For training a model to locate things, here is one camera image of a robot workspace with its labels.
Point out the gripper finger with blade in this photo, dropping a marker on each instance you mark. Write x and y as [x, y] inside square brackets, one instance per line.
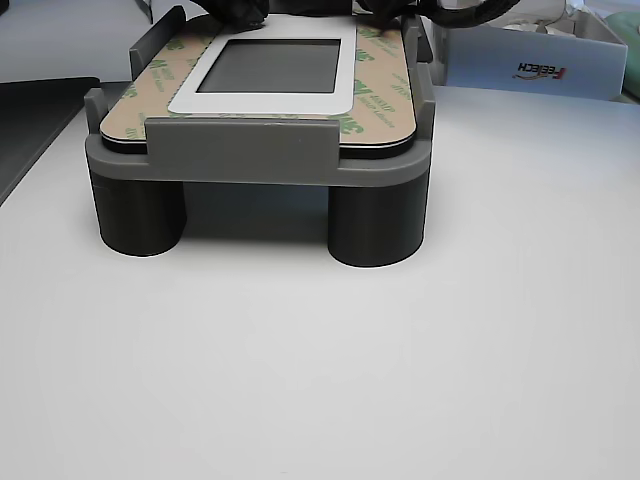
[242, 11]

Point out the blue padded gripper finger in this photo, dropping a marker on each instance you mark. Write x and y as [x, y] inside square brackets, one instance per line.
[375, 12]

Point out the white printed cardboard box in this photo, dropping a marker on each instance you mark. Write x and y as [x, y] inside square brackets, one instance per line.
[500, 55]

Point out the grey fixture with cylinder legs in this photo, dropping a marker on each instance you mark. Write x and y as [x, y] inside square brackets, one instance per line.
[240, 150]

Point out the white open cardboard box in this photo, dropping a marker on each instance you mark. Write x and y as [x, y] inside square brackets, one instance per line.
[585, 22]

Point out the dark grey flat tray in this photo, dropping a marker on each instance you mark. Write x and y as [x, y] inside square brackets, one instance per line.
[30, 125]

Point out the green fabric bag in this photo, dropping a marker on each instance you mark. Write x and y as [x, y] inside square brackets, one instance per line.
[625, 55]

